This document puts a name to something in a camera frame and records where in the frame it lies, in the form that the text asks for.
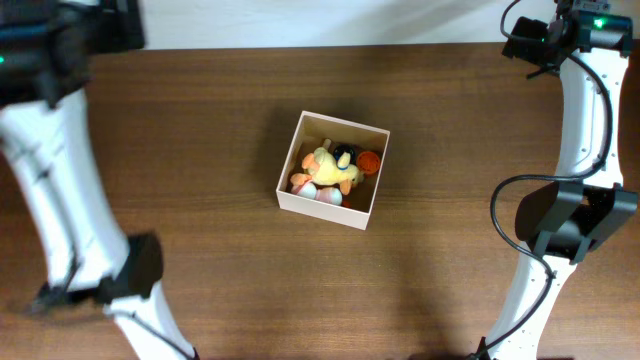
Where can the orange round ball toy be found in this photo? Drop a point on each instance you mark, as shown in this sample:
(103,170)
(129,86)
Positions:
(368,162)

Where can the black round cap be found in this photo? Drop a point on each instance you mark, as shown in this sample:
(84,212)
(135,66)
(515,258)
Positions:
(341,149)

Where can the yellow plush duck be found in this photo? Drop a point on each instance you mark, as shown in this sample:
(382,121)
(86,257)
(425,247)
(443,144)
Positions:
(321,168)

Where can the pink hat duck figurine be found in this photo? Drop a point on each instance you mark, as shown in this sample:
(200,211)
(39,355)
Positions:
(329,195)

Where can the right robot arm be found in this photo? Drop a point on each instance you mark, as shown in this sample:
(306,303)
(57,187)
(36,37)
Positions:
(584,202)

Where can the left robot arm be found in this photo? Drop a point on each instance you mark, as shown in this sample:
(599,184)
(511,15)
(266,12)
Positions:
(46,49)

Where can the white cardboard box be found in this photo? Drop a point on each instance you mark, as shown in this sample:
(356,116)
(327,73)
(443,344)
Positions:
(311,129)

